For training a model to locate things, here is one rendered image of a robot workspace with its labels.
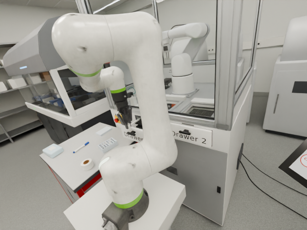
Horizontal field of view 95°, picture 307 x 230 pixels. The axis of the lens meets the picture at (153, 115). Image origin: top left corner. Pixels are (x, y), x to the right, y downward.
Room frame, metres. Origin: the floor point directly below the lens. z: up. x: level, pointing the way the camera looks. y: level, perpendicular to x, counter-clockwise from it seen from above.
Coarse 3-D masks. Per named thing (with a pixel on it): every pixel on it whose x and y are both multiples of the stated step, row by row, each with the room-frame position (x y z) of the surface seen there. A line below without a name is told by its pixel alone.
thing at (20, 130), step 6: (6, 42) 3.45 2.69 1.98; (12, 42) 3.52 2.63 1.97; (6, 90) 3.18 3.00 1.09; (12, 90) 3.21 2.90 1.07; (18, 108) 3.40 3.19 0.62; (24, 108) 3.29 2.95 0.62; (0, 114) 3.13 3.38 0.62; (6, 114) 3.04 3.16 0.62; (12, 114) 3.05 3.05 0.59; (36, 120) 3.64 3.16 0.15; (0, 126) 2.84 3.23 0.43; (24, 126) 3.34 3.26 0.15; (30, 126) 3.27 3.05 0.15; (36, 126) 3.23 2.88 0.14; (6, 132) 2.86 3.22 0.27; (12, 132) 3.09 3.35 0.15; (18, 132) 3.03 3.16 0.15; (0, 138) 2.87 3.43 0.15; (6, 138) 2.82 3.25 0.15
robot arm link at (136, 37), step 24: (120, 24) 0.41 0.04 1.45; (144, 24) 0.42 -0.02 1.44; (120, 48) 0.40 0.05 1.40; (144, 48) 0.42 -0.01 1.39; (144, 72) 0.42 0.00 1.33; (144, 96) 0.42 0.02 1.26; (144, 120) 0.42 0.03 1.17; (168, 120) 0.43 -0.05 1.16; (144, 144) 0.42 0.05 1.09; (168, 144) 0.40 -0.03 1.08
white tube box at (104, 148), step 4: (108, 140) 0.96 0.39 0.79; (112, 140) 0.94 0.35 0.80; (100, 144) 0.92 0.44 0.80; (104, 144) 0.91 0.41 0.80; (108, 144) 0.90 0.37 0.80; (112, 144) 0.89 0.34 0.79; (116, 144) 0.91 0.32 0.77; (100, 148) 0.87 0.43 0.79; (104, 148) 0.85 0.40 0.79; (108, 148) 0.87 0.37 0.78; (104, 152) 0.85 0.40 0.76
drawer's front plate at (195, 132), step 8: (176, 128) 0.78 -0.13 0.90; (184, 128) 0.74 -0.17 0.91; (192, 128) 0.70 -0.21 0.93; (200, 128) 0.69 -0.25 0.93; (176, 136) 0.78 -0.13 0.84; (192, 136) 0.71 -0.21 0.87; (200, 136) 0.67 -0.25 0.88; (208, 136) 0.64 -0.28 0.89; (200, 144) 0.67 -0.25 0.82; (208, 144) 0.64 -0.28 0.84
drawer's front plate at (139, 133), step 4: (124, 128) 0.89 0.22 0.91; (132, 128) 0.83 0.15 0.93; (136, 128) 0.82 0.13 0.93; (136, 132) 0.81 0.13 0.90; (140, 132) 0.79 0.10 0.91; (124, 136) 0.91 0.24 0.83; (128, 136) 0.88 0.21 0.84; (132, 136) 0.85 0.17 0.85; (140, 136) 0.79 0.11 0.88; (132, 140) 0.86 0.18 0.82; (136, 140) 0.83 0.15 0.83; (140, 140) 0.80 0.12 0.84
